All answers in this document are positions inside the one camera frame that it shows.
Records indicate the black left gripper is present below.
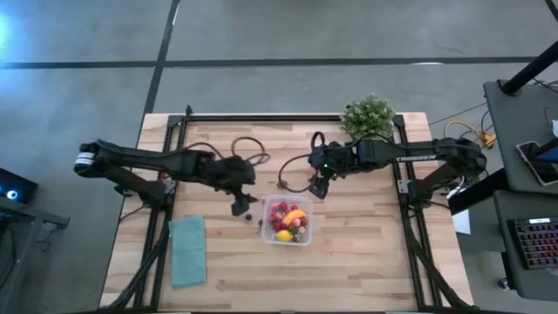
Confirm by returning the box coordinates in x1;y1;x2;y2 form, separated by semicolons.
202;153;260;218

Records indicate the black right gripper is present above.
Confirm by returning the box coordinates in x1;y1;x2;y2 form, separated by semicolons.
307;142;364;201

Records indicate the clear plastic tupperware container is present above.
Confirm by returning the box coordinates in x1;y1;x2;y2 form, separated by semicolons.
260;194;315;248

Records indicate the yellow toy banana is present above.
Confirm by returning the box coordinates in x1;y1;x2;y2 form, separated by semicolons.
282;208;308;226

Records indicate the teal folded cloth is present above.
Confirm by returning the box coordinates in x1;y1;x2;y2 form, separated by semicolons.
167;215;208;290

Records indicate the potted green plant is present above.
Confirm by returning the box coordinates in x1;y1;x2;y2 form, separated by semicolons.
339;92;396;143

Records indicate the white paper sheet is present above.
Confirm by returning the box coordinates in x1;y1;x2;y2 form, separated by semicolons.
451;186;473;236

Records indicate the black desk support bar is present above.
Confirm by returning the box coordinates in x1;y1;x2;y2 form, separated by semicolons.
447;167;509;215

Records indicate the grey side desk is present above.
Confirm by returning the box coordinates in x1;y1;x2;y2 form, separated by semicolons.
492;189;558;303
482;79;558;195

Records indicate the black smartphone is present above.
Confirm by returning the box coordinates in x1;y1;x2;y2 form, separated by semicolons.
516;140;558;187

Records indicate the dark metal stand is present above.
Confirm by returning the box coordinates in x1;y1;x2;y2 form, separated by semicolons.
0;198;71;314

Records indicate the backlit black keyboard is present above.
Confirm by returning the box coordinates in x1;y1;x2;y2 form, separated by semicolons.
507;216;558;270

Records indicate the black box with blue light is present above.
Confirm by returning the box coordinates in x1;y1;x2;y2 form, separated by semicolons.
0;167;38;204

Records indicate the black round pole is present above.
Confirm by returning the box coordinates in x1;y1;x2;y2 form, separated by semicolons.
500;39;558;97

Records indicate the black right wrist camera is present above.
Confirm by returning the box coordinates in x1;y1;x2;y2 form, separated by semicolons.
314;157;339;176

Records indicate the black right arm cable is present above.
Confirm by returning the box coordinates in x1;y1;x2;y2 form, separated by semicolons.
276;131;327;195

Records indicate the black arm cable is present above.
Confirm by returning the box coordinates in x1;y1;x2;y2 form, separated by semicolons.
276;131;327;195
181;135;272;167

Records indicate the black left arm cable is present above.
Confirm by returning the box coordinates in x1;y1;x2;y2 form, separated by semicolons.
181;135;272;167

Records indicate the black aluminium extrusion frame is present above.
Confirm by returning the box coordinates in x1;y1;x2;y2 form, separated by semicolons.
102;104;476;314

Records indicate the thin black floor cable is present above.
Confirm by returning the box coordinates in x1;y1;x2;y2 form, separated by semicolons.
429;100;488;126

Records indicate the yellow power cable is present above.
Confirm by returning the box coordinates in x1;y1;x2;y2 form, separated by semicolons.
444;119;498;148

